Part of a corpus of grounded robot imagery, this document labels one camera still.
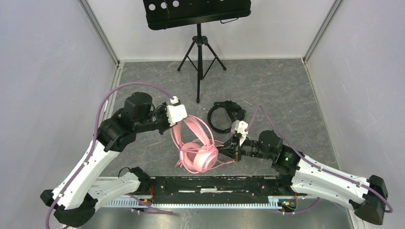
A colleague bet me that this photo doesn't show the pink headphone cable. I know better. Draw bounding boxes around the pink headphone cable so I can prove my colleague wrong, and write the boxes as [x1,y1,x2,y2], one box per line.
[175,139,236,175]

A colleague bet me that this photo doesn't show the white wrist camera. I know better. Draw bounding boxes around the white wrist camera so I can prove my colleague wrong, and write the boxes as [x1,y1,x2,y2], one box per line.
[231,120,248,146]
[166,96,188,127]

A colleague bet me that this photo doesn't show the black music stand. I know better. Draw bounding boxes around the black music stand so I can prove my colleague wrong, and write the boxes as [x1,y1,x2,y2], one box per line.
[143,0,252,103]

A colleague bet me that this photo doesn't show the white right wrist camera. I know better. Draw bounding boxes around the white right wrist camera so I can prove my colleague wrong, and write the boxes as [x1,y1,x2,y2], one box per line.
[231,120,248,146]

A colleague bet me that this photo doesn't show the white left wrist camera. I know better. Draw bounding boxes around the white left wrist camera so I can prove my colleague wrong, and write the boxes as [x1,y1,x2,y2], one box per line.
[166,96,188,127]

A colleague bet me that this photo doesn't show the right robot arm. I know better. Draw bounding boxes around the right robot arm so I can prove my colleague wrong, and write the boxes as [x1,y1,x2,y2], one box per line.
[219,130,388,225]

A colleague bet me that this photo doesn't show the black headphones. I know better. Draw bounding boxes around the black headphones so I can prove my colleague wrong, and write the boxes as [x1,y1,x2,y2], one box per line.
[207,100,247,135]

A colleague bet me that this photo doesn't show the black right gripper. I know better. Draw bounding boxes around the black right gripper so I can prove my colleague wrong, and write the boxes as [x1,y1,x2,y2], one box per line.
[215,132,274,162]

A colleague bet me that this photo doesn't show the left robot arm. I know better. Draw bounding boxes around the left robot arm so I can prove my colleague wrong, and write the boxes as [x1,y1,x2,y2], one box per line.
[40,92,221,228]

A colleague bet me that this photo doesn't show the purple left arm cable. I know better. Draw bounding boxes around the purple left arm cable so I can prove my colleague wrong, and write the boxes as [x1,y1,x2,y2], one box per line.
[45,81,178,229]

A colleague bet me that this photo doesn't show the pink headphones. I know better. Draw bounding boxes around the pink headphones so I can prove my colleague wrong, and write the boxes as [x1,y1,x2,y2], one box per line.
[171,115,219,174]

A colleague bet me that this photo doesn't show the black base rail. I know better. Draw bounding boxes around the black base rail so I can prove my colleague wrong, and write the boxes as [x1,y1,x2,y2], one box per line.
[132,176,295,204]

